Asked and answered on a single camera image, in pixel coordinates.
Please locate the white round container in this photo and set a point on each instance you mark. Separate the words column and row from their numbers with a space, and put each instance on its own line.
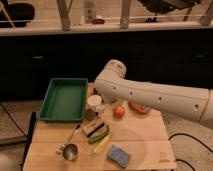
column 94, row 101

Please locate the green plastic tray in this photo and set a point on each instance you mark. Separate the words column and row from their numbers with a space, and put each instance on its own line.
column 65, row 100

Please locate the wooden block brush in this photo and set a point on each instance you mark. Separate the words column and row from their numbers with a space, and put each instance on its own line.
column 91, row 127

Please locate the green cucumber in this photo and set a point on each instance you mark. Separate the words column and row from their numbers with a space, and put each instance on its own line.
column 97, row 138

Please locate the black office chair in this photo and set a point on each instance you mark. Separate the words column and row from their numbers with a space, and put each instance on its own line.
column 166, row 6

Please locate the dark red dish on ledge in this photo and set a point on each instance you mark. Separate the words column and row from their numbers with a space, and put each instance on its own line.
column 98, row 21

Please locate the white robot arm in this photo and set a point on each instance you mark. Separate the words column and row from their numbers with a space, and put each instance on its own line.
column 195, row 104

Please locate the metal ladle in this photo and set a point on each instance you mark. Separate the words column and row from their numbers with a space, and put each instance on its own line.
column 69, row 150

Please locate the blue sponge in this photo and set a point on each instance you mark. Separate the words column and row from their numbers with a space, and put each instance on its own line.
column 118, row 155

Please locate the dark chair left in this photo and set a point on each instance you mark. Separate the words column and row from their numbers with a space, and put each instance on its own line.
column 20, row 13

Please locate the terracotta bowl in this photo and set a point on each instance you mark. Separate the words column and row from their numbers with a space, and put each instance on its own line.
column 139, row 108

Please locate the orange tomato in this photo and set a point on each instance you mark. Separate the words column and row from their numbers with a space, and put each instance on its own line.
column 119, row 112

